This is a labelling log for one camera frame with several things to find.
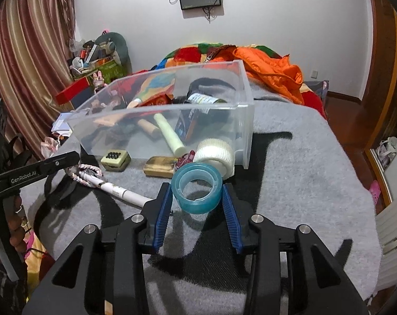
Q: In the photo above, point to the colourful patchwork quilt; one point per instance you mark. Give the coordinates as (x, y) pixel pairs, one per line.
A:
(188, 54)

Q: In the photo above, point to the striped red curtain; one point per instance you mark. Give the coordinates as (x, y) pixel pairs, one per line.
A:
(35, 38)

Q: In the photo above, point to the brown wooden block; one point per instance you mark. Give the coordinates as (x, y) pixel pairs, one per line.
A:
(160, 167)

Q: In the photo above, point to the wooden door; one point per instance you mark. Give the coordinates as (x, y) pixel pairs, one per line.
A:
(379, 99)

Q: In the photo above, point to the white pen with rope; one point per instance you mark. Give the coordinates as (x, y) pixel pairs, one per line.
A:
(93, 177)

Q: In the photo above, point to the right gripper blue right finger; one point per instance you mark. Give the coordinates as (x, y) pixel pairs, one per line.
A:
(237, 214)

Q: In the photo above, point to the rabbit figurine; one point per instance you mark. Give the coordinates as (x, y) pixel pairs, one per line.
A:
(98, 81)

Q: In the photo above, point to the grey black blanket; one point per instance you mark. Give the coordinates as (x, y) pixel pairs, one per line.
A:
(298, 174)

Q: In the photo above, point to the blue notebook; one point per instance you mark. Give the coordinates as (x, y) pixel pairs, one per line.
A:
(60, 126)

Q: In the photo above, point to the pale green tube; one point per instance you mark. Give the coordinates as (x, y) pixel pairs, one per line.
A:
(172, 139)

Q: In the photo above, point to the orange jacket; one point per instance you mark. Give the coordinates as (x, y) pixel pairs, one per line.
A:
(278, 74)

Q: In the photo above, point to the red long box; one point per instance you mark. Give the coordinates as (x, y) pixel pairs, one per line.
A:
(72, 90)

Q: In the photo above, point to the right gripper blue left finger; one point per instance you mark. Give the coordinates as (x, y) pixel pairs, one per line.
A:
(157, 213)

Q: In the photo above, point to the blue tape roll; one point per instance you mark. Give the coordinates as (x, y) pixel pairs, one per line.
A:
(197, 188)

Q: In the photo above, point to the red gift box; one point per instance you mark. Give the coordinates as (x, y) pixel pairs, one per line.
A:
(158, 99)

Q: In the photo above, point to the white gauze roll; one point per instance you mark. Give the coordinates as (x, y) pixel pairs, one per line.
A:
(217, 153)

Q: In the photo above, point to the green mahjong tile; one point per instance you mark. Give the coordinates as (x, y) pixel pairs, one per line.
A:
(116, 160)

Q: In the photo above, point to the clear plastic storage bin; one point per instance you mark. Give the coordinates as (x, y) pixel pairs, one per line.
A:
(112, 118)

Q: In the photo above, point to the person's hand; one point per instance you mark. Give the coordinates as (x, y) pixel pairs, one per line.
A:
(17, 231)

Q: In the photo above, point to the wall socket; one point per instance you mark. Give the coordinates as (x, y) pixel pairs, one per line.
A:
(314, 74)

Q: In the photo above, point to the green cardboard box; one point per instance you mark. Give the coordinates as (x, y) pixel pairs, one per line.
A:
(110, 71)

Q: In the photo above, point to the pink slipper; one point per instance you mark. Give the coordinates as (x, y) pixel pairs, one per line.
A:
(375, 191)

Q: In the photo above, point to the dark glass bottle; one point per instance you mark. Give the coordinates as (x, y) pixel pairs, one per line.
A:
(193, 122)

